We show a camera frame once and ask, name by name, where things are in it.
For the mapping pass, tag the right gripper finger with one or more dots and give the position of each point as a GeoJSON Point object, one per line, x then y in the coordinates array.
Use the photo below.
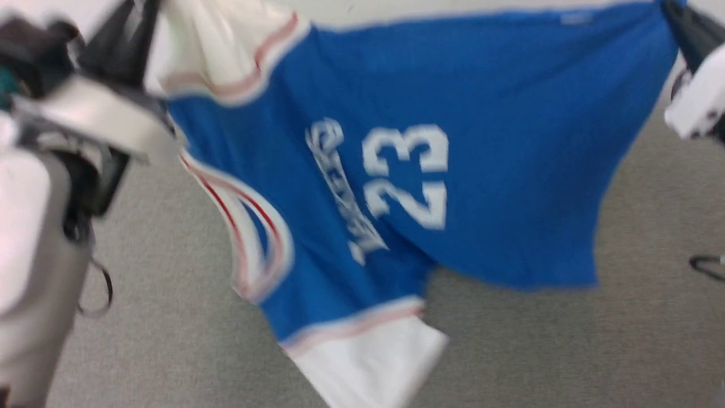
{"type": "Point", "coordinates": [694, 31]}

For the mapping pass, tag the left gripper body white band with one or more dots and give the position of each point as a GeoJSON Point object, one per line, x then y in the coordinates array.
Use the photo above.
{"type": "Point", "coordinates": [102, 116]}

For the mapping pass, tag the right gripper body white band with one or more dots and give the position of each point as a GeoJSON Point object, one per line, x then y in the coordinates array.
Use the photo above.
{"type": "Point", "coordinates": [699, 96]}

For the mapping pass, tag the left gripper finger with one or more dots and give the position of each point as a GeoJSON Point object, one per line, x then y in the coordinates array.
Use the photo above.
{"type": "Point", "coordinates": [110, 48]}
{"type": "Point", "coordinates": [148, 34]}

